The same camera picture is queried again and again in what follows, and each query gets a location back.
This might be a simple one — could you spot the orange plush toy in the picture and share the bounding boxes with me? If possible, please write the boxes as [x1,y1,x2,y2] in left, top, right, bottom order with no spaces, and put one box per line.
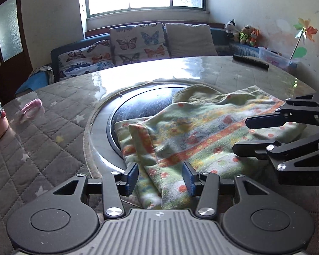
[249,28,260,47]

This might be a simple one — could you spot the black remote control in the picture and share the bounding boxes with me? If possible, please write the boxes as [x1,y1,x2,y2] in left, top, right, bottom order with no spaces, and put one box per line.
[232,55,269,71]

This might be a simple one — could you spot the blue sofa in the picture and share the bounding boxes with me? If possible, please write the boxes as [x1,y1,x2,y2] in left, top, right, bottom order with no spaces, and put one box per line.
[15,23,259,97]

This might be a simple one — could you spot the lying butterfly pillow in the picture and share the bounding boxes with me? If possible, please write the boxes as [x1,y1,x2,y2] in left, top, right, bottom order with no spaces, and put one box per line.
[58,40,114,81]

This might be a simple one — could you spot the clear plastic storage box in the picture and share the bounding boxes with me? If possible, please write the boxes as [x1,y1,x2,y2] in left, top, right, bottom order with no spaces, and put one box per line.
[259,47,298,72]

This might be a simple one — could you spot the brown door with glass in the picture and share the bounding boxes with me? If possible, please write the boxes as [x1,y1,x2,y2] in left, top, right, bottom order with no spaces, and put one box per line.
[0,0,32,104]

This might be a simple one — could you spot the round stove plate in table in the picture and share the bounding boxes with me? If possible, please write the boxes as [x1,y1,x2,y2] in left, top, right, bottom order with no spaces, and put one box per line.
[83,81,191,179]

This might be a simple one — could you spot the upright butterfly pillow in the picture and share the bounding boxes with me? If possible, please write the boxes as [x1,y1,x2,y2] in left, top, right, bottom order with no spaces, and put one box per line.
[109,23,170,66]

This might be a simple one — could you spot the colourful paper pinwheel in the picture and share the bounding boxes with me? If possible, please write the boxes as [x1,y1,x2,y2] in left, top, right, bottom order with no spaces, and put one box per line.
[290,18,318,60]

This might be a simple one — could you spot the small pink toy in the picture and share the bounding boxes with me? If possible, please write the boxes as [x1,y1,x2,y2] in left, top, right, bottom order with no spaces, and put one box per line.
[21,98,42,115]

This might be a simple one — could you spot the grey quilted table cover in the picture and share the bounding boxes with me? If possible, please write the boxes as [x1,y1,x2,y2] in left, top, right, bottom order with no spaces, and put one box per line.
[0,57,312,254]

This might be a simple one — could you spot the black and white plush toy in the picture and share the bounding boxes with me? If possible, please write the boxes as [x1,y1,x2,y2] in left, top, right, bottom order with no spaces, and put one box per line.
[225,19,240,43]

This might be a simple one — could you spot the pastel patterned children's shirt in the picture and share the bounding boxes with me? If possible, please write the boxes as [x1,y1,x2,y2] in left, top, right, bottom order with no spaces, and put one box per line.
[114,84,305,210]

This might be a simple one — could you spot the yellow green plush toy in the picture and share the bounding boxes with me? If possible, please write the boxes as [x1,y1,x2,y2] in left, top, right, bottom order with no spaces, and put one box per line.
[239,25,254,45]

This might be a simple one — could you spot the plain beige pillow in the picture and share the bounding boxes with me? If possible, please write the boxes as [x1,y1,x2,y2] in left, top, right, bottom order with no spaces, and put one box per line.
[165,23,218,58]

